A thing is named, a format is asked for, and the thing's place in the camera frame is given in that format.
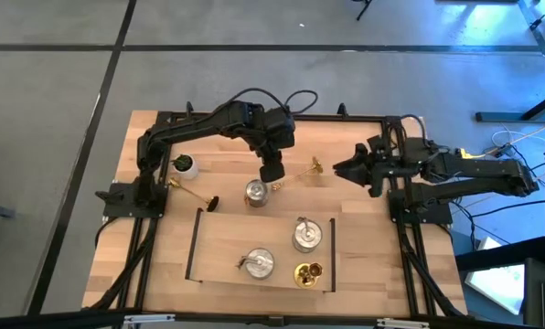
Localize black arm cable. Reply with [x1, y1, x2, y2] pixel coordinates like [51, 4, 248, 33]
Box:
[390, 113, 427, 143]
[217, 87, 319, 116]

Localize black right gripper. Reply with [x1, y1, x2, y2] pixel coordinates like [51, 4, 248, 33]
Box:
[332, 134, 420, 198]

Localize wooden riser shelf black legs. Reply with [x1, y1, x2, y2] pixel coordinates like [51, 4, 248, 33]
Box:
[184, 207, 337, 293]

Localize black desk bar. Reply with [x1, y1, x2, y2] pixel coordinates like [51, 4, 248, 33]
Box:
[454, 236, 545, 271]

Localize black aluminium table frame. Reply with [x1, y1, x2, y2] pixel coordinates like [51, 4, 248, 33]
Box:
[82, 109, 468, 321]

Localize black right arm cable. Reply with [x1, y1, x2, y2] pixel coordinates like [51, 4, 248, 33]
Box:
[390, 113, 427, 143]

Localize small plant in white pot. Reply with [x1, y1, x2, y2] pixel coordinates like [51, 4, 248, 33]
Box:
[170, 154, 199, 181]

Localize silver tin candle with lid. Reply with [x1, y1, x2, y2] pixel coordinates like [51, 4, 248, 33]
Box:
[243, 178, 271, 208]
[235, 246, 276, 281]
[292, 217, 324, 254]

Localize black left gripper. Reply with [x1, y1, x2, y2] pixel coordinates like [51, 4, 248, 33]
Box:
[251, 105, 296, 184]

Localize silver bracket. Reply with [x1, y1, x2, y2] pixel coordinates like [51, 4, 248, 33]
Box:
[376, 318, 430, 329]
[123, 313, 176, 326]

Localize white lit display panel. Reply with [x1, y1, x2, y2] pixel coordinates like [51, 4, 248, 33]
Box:
[464, 236, 526, 316]

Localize black chair leg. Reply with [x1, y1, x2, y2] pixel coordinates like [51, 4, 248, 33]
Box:
[352, 0, 373, 22]

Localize black floor cable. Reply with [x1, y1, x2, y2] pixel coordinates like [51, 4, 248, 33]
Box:
[471, 198, 545, 219]

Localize blue-lit desk leg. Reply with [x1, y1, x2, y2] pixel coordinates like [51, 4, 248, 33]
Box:
[476, 86, 545, 123]

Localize white floor cable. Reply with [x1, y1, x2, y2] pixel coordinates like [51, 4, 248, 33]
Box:
[490, 129, 529, 145]

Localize gold candlestick holder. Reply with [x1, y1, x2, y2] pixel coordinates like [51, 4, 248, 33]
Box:
[167, 176, 220, 214]
[269, 155, 324, 191]
[293, 261, 324, 290]

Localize black rig crossbar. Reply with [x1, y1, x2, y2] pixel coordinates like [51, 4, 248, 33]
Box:
[0, 308, 545, 329]

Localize black desk frame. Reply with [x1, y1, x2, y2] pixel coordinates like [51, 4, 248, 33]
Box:
[517, 0, 545, 88]

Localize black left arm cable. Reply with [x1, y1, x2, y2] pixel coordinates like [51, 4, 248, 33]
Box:
[217, 87, 319, 116]

